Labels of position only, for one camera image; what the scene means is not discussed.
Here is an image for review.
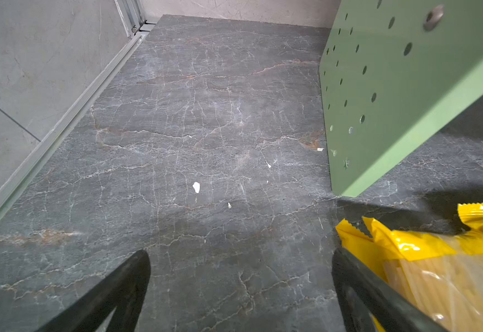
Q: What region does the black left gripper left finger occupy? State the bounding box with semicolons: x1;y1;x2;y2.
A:
38;250;151;331

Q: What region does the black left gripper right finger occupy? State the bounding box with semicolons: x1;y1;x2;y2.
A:
332;248;446;331

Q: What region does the yellow Pastatime spaghetti package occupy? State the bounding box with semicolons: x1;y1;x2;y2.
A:
363;218;483;331

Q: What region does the green two-tier shelf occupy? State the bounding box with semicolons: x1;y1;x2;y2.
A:
319;0;483;197

